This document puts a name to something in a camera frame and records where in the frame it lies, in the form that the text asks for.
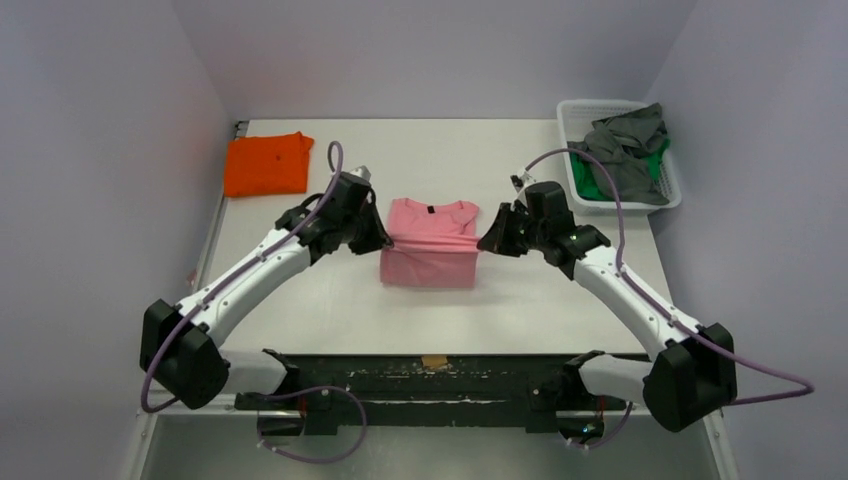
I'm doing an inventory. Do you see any pink t shirt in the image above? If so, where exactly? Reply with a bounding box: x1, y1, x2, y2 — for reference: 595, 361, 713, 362
379, 198, 480, 289

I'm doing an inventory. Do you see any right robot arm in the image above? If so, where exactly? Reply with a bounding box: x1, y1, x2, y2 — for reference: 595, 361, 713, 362
478, 175, 738, 432

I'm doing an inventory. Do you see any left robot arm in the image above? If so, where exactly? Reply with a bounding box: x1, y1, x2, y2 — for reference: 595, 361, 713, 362
140, 166, 392, 409

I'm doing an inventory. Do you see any green t shirt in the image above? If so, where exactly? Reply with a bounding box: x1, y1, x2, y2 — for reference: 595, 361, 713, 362
568, 137, 671, 205

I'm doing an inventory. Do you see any folded orange t shirt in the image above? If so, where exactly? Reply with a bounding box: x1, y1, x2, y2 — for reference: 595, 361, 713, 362
223, 131, 315, 198

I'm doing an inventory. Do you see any white plastic basket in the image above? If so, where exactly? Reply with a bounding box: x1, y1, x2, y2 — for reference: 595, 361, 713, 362
556, 99, 682, 216

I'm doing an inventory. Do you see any grey t shirt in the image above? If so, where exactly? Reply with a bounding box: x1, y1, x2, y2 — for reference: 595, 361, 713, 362
567, 103, 671, 206

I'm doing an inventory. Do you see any brown tape piece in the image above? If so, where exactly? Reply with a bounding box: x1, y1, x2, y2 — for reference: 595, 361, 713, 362
421, 355, 450, 371

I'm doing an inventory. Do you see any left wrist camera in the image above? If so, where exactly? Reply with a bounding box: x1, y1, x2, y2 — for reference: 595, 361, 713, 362
349, 165, 371, 182

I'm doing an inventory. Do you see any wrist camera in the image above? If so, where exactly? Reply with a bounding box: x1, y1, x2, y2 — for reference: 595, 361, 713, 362
510, 170, 537, 192
349, 165, 371, 182

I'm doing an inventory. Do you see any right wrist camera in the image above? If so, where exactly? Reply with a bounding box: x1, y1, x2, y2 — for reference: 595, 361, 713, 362
510, 170, 537, 192

